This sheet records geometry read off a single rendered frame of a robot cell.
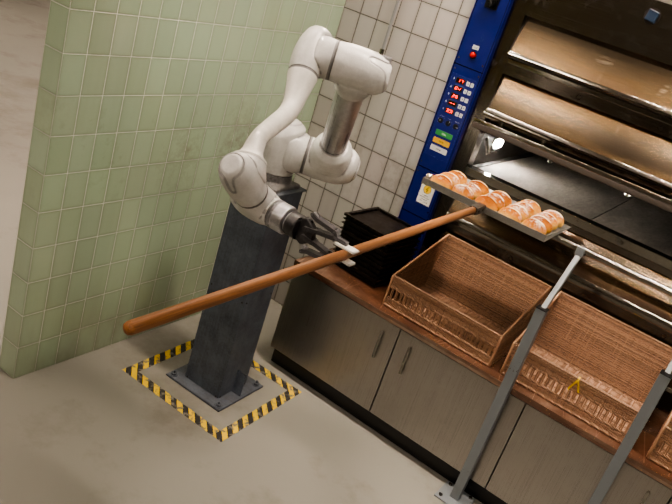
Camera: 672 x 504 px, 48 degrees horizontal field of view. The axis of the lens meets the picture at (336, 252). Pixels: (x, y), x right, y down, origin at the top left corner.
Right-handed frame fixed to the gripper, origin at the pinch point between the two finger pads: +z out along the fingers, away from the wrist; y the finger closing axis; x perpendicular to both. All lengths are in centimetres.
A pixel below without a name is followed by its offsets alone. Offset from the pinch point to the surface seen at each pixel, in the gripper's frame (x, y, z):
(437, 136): -152, -6, -50
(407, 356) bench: -99, 74, -5
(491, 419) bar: -95, 76, 39
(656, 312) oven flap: -153, 24, 71
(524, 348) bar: -95, 42, 39
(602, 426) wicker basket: -105, 59, 76
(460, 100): -152, -25, -45
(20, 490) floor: 38, 120, -69
